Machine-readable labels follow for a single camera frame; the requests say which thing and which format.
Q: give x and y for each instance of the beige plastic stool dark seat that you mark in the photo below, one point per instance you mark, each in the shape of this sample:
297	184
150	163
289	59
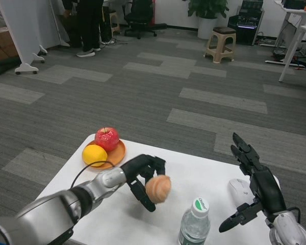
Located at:
224	30

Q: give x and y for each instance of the clear water bottle green label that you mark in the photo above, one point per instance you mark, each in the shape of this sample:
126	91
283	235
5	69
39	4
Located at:
193	227

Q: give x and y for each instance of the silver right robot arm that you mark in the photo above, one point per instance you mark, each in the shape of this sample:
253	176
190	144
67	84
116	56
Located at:
288	228

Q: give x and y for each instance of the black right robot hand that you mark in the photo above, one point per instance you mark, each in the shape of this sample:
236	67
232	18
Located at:
267	190

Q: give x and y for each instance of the green leafy plant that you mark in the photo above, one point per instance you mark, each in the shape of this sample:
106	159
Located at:
207	9

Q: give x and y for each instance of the yellow lemon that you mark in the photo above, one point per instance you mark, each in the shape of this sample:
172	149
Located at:
94	155

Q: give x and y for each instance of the white computer mouse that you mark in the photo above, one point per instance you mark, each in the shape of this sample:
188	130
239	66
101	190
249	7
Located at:
238	189

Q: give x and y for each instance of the person in black white shoes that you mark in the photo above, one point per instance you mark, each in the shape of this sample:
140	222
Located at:
105	24

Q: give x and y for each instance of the ridged brown bread roll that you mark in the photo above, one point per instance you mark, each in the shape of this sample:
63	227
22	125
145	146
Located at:
159	189

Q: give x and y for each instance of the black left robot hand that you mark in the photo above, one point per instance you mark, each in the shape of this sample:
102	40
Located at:
136	168

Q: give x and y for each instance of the brown cardboard box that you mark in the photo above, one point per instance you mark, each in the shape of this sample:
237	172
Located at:
1	44

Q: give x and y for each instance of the bending person in black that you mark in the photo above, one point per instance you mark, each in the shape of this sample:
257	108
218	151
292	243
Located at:
72	29

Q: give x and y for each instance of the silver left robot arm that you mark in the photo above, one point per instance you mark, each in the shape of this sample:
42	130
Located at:
53	211

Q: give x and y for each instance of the white partition on castors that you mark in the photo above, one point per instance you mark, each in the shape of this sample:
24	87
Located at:
30	24

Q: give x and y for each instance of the person in black trousers grey shoes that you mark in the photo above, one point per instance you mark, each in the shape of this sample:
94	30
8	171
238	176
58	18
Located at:
90	25

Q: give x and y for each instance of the red apple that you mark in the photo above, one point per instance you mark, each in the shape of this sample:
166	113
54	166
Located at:
107	139

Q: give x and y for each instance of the black office chair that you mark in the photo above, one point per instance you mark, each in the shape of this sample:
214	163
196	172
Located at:
141	14

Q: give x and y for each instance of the small beige stool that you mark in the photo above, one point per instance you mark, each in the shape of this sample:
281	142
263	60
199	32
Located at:
115	23

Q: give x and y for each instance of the orange plate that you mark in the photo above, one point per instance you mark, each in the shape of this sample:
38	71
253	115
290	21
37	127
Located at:
116	157

